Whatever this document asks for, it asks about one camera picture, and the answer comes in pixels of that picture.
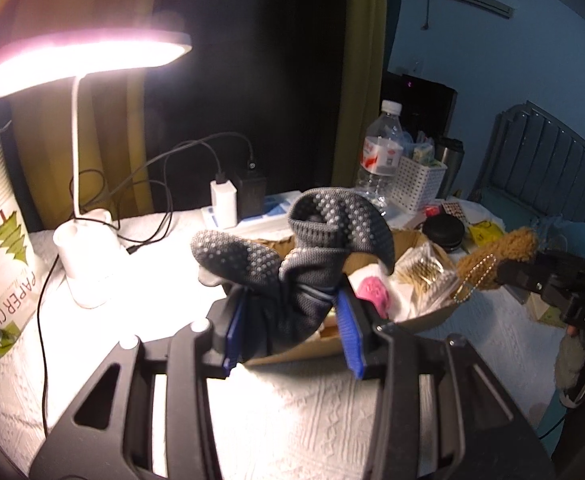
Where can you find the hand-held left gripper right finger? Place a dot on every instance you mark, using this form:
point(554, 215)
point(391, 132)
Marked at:
point(351, 332)

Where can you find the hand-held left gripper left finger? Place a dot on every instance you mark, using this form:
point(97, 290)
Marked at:
point(232, 332)

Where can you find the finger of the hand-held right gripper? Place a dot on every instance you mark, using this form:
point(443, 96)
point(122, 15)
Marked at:
point(565, 262)
point(520, 274)

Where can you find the pink plush toy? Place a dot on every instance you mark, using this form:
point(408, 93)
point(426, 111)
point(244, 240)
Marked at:
point(372, 292)

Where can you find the white towel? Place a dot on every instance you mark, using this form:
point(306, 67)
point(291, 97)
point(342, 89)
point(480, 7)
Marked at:
point(400, 305)

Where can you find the cardboard box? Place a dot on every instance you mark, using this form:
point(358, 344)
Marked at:
point(422, 319)

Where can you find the grey baby socks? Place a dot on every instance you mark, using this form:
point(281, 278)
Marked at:
point(235, 256)

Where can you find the clear bag of gold clips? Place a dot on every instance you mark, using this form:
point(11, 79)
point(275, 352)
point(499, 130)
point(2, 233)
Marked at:
point(425, 270)

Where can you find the grey dotted sock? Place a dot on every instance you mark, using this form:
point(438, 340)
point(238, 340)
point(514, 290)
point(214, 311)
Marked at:
point(340, 225)

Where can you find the person's right forearm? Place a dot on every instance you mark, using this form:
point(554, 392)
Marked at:
point(568, 367)

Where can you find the yellow tissue pack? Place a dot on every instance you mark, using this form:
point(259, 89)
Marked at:
point(547, 315)

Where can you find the black round case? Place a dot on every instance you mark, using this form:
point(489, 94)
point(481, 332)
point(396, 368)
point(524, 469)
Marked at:
point(442, 232)

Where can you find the checkered card box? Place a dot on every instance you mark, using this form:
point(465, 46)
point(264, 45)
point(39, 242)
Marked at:
point(452, 208)

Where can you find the grey folded bed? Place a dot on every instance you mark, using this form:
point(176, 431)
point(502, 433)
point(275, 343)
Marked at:
point(542, 160)

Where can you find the small red box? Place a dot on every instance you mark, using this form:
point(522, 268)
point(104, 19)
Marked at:
point(430, 210)

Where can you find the white charger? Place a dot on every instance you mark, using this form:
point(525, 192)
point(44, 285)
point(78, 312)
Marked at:
point(224, 205)

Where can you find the white power strip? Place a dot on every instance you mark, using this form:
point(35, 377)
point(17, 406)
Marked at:
point(275, 210)

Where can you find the steel tumbler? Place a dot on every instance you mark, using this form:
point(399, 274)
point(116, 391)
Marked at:
point(451, 160)

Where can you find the white perforated basket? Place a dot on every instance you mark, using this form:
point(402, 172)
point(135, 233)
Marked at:
point(420, 182)

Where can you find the black power adapter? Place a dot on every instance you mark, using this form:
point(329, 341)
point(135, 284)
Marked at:
point(250, 195)

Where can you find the crumpled snack packets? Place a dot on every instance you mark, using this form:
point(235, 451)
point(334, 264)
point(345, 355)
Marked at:
point(422, 152)

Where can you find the clear water bottle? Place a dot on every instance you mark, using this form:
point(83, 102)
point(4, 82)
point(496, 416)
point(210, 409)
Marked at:
point(380, 160)

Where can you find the black monitor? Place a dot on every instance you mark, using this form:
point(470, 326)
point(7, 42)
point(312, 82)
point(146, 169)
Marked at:
point(422, 105)

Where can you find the yellow curtain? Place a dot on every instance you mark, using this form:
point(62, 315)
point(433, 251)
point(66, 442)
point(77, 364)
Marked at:
point(360, 60)
point(102, 150)

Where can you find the dark glass window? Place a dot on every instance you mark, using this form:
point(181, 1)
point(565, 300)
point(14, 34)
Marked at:
point(262, 60)

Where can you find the white desk lamp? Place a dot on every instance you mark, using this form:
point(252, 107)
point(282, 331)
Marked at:
point(87, 52)

